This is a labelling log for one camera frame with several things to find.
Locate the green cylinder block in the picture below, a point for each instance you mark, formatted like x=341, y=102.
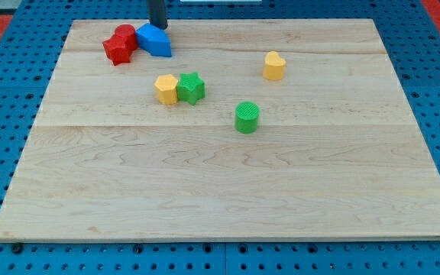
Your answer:
x=246, y=117

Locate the green star block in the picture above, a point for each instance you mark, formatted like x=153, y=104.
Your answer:
x=190, y=88

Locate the yellow hexagon block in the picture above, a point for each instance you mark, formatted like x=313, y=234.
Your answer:
x=165, y=87

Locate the yellow heart block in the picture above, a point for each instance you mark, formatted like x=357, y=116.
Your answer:
x=274, y=66

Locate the light wooden board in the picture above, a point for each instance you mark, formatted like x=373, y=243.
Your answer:
x=337, y=154

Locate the blue pentagon block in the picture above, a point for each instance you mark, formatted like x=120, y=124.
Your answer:
x=153, y=40

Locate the red star block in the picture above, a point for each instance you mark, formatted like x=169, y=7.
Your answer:
x=117, y=50

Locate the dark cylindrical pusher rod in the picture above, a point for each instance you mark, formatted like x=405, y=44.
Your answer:
x=157, y=13

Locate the red cylinder block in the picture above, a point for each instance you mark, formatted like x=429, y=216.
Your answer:
x=127, y=33

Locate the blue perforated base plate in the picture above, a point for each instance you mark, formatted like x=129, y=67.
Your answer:
x=28, y=53

